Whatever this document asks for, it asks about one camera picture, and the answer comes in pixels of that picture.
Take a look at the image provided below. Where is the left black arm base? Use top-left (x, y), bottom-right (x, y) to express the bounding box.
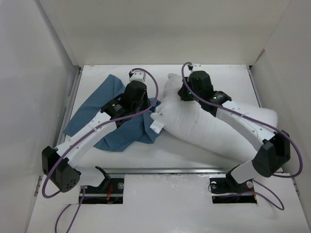
top-left (78, 166), bottom-right (124, 204)

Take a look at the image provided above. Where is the wrist white camera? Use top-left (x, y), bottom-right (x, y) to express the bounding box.
top-left (188, 64), bottom-right (203, 73)
top-left (129, 69), bottom-right (146, 83)

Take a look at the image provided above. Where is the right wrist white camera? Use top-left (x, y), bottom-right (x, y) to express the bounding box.
top-left (188, 64), bottom-right (203, 73)

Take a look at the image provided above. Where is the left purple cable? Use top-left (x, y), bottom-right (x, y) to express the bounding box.
top-left (41, 69), bottom-right (160, 233)

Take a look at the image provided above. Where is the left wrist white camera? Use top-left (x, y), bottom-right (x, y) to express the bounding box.
top-left (129, 69), bottom-right (146, 83)

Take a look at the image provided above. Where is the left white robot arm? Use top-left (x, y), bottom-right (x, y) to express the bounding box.
top-left (42, 80), bottom-right (151, 193)

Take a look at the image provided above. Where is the aluminium rail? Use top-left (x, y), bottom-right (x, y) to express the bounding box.
top-left (50, 67), bottom-right (282, 175)

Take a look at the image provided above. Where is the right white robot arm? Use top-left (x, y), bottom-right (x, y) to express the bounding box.
top-left (178, 70), bottom-right (291, 191)

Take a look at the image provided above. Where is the blue pillowcase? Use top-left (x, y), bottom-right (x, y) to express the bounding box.
top-left (63, 74), bottom-right (160, 152)

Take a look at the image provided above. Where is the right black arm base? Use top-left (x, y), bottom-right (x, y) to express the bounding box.
top-left (208, 173), bottom-right (257, 204)

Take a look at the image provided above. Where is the white pillow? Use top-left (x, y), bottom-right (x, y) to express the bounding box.
top-left (149, 72), bottom-right (279, 163)

